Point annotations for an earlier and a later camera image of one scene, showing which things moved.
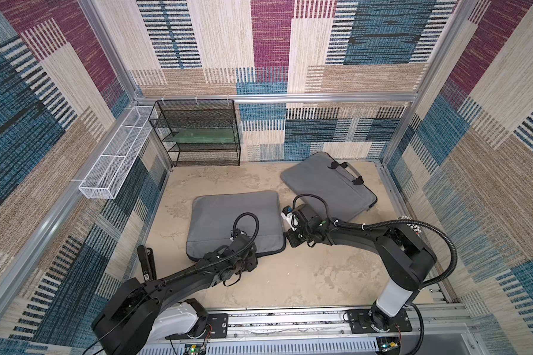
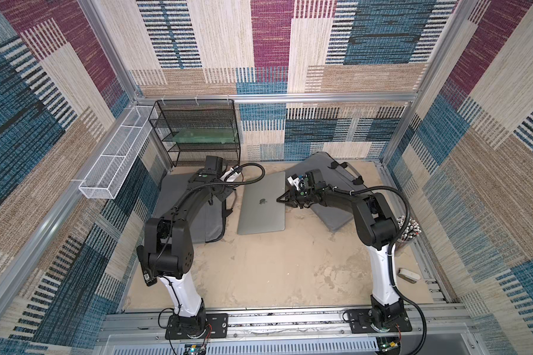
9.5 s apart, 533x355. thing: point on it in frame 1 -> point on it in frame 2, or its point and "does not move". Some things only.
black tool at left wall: x=146 y=256 does not move
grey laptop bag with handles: x=346 y=192 does not move
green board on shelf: x=204 y=135 does not move
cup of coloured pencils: x=411 y=226 does not move
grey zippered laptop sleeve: x=211 y=222 -> x=208 y=219
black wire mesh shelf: x=198 y=132 does not move
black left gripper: x=252 y=259 -> x=229 y=191
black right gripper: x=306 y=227 -> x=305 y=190
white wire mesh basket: x=104 y=180 does not move
